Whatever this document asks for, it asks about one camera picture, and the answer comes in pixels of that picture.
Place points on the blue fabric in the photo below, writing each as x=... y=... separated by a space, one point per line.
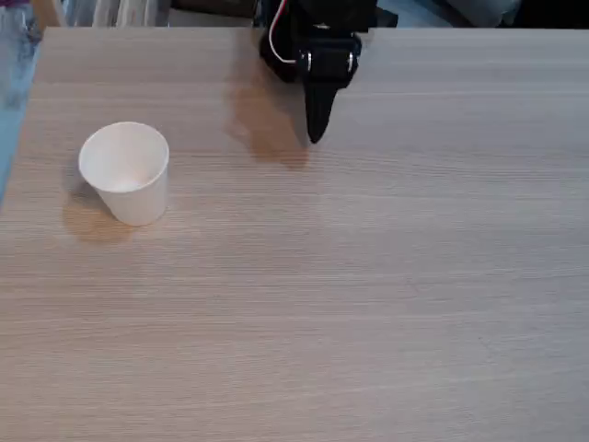
x=16 y=55

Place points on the white paper cup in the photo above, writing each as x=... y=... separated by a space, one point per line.
x=129 y=184

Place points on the pale folded curtain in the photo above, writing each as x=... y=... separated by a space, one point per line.
x=119 y=11

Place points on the grey cushion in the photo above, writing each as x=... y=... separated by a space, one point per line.
x=483 y=11

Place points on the wooden chair frame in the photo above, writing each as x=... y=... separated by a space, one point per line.
x=46 y=11

